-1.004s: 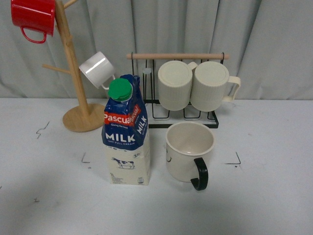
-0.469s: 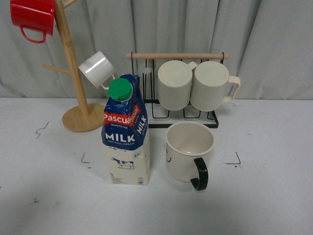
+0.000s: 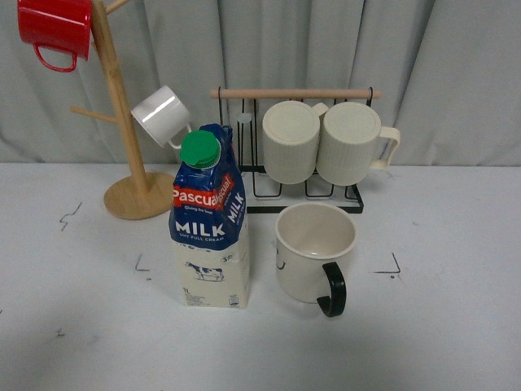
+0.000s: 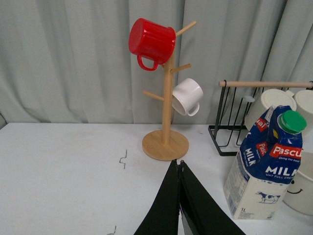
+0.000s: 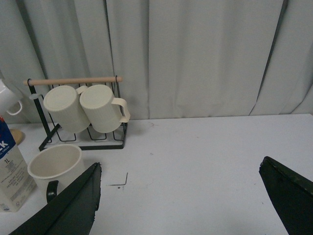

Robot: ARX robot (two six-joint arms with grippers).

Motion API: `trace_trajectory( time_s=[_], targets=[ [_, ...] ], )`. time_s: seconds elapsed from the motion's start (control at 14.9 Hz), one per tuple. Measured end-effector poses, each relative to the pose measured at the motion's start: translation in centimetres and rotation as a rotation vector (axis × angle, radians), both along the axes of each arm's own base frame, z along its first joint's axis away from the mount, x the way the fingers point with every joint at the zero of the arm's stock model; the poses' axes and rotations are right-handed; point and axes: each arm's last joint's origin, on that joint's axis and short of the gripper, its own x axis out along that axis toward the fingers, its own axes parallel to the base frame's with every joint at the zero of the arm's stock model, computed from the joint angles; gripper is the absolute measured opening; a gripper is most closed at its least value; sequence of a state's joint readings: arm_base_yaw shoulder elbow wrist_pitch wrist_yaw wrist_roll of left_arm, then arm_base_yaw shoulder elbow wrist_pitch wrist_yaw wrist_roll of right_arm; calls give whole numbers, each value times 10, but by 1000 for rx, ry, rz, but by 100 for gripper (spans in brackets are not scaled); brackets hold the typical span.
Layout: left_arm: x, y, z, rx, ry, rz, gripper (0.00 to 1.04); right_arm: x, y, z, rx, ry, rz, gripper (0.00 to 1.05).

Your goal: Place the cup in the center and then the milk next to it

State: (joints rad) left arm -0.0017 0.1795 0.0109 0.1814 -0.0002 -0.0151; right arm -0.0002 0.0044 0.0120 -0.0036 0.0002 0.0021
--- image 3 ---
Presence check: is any black wire cup rack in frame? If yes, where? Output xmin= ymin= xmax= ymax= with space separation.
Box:
xmin=209 ymin=86 xmax=383 ymax=215

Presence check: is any left cream ribbed mug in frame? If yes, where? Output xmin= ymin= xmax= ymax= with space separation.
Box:
xmin=262 ymin=101 xmax=329 ymax=185

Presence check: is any right cream ribbed mug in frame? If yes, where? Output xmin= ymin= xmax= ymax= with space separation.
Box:
xmin=316 ymin=102 xmax=401 ymax=186

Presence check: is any blue white milk carton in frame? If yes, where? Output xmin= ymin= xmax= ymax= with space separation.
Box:
xmin=169 ymin=124 xmax=250 ymax=308

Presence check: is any cream ribbed mug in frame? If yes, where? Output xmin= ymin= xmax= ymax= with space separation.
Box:
xmin=262 ymin=101 xmax=329 ymax=185
xmin=316 ymin=102 xmax=401 ymax=186

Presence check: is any white enamel mug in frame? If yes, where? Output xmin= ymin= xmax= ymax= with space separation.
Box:
xmin=131 ymin=86 xmax=191 ymax=150

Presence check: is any cream mug black handle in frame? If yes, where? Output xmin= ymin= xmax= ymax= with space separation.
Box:
xmin=275 ymin=202 xmax=358 ymax=318

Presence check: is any red enamel mug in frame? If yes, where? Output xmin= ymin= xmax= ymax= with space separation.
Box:
xmin=17 ymin=0 xmax=92 ymax=72

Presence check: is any wooden mug tree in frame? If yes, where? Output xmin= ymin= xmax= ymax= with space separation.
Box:
xmin=70 ymin=1 xmax=173 ymax=220

